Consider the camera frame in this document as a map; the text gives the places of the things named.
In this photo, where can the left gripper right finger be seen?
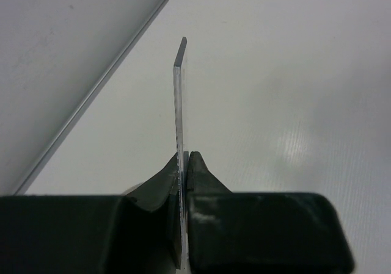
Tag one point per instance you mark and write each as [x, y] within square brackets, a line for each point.
[261, 232]

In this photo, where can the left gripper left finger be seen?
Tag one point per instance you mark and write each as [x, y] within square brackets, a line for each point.
[137, 232]

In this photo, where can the clear plastic ruler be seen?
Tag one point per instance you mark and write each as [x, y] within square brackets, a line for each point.
[182, 151]

